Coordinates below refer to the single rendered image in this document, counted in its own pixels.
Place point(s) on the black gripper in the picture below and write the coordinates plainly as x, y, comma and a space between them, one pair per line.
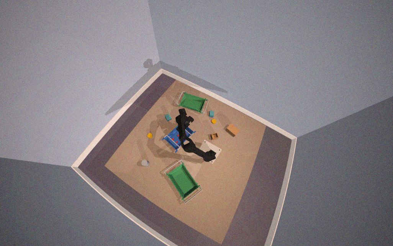
190, 119

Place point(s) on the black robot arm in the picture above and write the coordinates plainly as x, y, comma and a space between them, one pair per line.
190, 147

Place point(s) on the blue plastic tray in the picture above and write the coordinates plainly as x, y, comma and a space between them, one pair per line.
173, 135

